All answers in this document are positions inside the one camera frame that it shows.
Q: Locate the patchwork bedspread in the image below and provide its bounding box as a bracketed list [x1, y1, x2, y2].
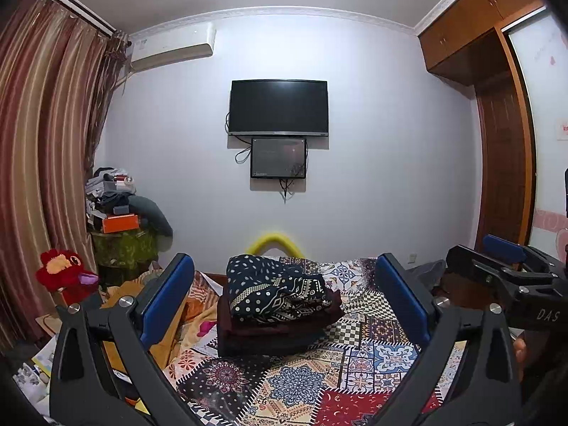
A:
[106, 255, 466, 426]

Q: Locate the person's right hand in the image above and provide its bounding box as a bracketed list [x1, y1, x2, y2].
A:
[514, 336, 532, 370]

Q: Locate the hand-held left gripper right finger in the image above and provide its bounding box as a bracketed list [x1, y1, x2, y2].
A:
[375, 253, 522, 426]

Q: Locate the pile of papers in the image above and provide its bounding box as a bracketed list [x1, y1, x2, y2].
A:
[13, 342, 58, 404]

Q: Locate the white curtain rail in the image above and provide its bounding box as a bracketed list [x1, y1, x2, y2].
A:
[35, 0, 130, 46]

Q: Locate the small wall monitor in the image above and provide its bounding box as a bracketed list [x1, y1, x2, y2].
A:
[250, 137, 308, 179]

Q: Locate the dark cloth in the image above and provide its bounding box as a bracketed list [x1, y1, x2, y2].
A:
[406, 260, 447, 294]

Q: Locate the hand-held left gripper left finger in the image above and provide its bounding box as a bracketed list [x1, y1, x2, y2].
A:
[49, 253, 196, 426]

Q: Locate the yellow foam tube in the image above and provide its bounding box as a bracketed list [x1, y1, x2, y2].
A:
[245, 231, 307, 260]

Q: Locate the red plush toy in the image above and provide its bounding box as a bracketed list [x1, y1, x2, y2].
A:
[36, 248, 99, 305]

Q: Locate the pile of clutter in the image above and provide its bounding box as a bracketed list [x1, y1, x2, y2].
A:
[85, 168, 138, 223]

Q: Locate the wooden overhead cabinet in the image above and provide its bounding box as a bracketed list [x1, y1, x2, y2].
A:
[417, 0, 546, 87]

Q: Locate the green cloth covered table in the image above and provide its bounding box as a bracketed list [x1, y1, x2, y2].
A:
[91, 226, 159, 271]

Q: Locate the navy patterned hooded garment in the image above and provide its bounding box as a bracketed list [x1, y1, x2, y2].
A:
[225, 254, 333, 324]

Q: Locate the orange box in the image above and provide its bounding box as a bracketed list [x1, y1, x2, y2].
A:
[102, 214, 139, 234]

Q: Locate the maroon folded garment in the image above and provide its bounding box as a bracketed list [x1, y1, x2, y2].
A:
[217, 290, 344, 334]

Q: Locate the large wall television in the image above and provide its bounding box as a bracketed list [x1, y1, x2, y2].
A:
[228, 80, 330, 137]

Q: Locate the grey cushion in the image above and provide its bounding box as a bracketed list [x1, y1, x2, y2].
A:
[129, 195, 174, 238]

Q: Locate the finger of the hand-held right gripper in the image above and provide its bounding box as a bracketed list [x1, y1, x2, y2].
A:
[446, 245, 568, 305]
[483, 234, 568, 276]

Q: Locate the striped brown curtain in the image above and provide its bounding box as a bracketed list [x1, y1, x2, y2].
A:
[0, 0, 129, 351]

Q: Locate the brown wooden door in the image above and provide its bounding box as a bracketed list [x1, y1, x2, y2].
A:
[475, 77, 533, 247]

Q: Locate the orange floral blanket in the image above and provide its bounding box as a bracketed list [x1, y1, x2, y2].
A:
[104, 271, 227, 365]

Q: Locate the white air conditioner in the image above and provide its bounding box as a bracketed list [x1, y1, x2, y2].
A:
[129, 22, 217, 72]

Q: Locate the dark folded garment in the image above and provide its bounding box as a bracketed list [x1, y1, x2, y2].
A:
[217, 319, 330, 358]

